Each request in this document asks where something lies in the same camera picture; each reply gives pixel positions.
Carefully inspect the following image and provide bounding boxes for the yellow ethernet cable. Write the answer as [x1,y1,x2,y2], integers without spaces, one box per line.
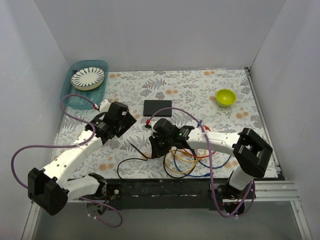
[168,148,201,174]

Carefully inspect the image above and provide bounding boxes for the black network switch box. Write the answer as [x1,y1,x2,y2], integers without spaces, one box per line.
[143,100,172,118]

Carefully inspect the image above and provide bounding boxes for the red ethernet cable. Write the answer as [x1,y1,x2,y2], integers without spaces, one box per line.
[183,124,216,159]

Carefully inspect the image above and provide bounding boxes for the blue ethernet cable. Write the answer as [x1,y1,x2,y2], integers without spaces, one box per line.
[197,154,232,170]
[173,148,211,178]

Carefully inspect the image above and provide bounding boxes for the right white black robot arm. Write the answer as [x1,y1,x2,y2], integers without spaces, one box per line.
[149,126,273,199]

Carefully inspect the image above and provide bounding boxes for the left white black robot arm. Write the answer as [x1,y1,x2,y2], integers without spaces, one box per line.
[27,111,136,216]

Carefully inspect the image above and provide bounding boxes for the teal plastic tray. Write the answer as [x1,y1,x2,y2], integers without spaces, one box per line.
[60,60,109,110]

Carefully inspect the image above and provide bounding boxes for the striped white plate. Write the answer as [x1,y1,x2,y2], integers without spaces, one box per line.
[70,67,105,91]

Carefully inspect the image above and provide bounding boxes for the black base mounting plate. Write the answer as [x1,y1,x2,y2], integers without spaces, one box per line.
[102,178,217,211]

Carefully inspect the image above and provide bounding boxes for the floral patterned table mat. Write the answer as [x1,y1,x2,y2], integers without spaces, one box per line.
[48,69,280,180]

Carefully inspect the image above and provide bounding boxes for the lime green bowl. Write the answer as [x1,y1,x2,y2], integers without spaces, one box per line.
[215,89,237,107]

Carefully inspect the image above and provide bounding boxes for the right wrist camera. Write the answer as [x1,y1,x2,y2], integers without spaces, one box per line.
[153,118,174,136]

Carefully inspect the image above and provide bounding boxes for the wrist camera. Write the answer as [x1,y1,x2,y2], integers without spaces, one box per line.
[153,118,174,136]
[107,101,129,121]

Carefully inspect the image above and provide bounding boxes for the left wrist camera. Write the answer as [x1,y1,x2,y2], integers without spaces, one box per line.
[107,101,129,121]

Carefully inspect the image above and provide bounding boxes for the aluminium frame rail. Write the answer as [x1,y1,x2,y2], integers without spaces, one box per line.
[22,180,312,240]

